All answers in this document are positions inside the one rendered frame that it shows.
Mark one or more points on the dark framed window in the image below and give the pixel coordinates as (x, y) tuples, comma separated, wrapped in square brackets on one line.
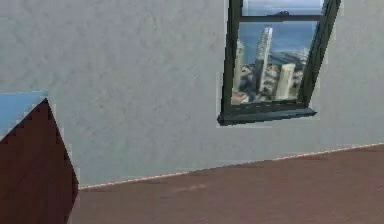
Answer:
[(230, 66)]

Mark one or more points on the dark brown wooden cabinet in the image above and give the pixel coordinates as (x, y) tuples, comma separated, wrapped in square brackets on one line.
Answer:
[(33, 166)]

